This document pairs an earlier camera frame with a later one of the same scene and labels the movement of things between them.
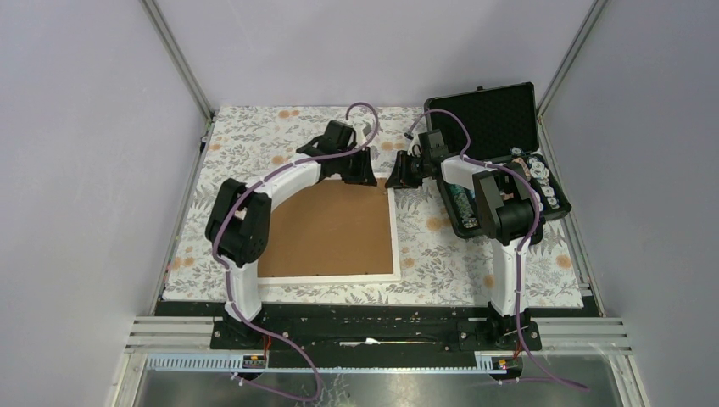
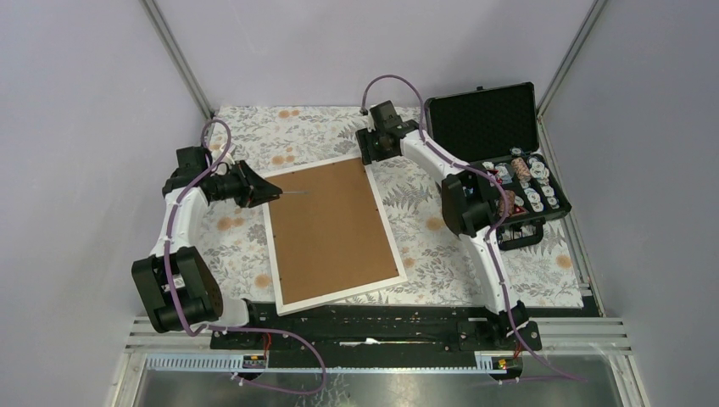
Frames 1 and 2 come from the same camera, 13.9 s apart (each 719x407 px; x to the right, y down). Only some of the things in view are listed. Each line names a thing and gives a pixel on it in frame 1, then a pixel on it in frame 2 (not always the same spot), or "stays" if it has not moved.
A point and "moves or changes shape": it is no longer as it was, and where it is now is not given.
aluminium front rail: (559, 336) stays
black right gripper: (398, 178) → (364, 137)
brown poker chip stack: (525, 168) stays
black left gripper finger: (355, 168) → (253, 189)
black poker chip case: (493, 126) stays
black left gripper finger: (364, 173) → (252, 199)
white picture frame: (330, 231) moves or changes shape
